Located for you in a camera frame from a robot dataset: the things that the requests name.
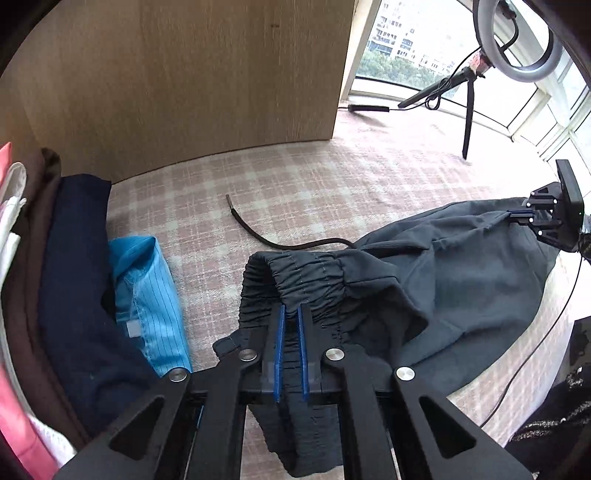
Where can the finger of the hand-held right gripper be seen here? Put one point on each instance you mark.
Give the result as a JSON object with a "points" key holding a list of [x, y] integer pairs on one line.
{"points": [[545, 230], [540, 198]]}

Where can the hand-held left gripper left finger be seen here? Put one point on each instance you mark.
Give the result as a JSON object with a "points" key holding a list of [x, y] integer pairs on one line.
{"points": [[279, 350]]}

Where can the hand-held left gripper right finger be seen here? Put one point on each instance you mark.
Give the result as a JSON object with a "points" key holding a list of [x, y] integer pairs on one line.
{"points": [[304, 350]]}

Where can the dark grey pants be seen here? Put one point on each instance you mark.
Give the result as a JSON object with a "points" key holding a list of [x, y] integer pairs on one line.
{"points": [[438, 277]]}

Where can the black tripod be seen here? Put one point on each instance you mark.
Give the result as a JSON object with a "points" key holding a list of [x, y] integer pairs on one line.
{"points": [[468, 124]]}

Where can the person's black knit sweater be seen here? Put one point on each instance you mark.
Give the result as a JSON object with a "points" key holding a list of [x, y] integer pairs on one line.
{"points": [[563, 415]]}

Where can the navy folded garment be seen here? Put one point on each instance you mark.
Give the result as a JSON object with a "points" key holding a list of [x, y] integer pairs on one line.
{"points": [[78, 300]]}

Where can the apartment buildings outside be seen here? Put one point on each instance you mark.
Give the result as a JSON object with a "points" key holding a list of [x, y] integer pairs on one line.
{"points": [[401, 27]]}

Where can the brown folded garment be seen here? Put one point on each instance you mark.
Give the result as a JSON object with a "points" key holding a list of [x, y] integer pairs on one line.
{"points": [[32, 258]]}

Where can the pink folded garment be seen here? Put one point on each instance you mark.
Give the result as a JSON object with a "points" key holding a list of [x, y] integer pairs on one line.
{"points": [[14, 415]]}

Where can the wooden board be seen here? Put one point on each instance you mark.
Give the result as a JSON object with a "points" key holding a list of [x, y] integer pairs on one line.
{"points": [[184, 83]]}

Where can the white folded garment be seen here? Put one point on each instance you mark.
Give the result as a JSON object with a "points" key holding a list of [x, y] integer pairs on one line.
{"points": [[9, 217]]}

